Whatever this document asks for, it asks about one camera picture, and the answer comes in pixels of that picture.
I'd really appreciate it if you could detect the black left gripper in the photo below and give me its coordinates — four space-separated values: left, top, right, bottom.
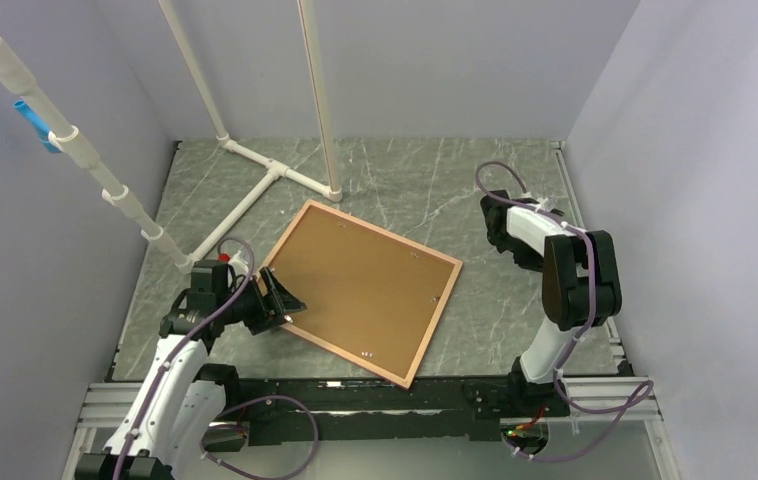
217 267 305 335

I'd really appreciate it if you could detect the pink wooden picture frame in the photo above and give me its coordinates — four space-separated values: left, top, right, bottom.
264 200 463 389

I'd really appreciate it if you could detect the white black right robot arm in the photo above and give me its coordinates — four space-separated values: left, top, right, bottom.
480 190 623 415

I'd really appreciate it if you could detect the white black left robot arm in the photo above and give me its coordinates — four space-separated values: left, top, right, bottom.
73 259 307 479

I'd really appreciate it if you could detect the blue pipe peg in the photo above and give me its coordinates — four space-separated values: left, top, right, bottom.
13 100 60 154

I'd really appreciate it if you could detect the white pvc pipe stand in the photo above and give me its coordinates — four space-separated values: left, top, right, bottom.
0 0 344 275

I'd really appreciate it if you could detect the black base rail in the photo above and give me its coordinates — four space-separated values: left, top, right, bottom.
205 375 570 452

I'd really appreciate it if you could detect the aluminium side rail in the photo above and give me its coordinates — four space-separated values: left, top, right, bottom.
549 140 682 480

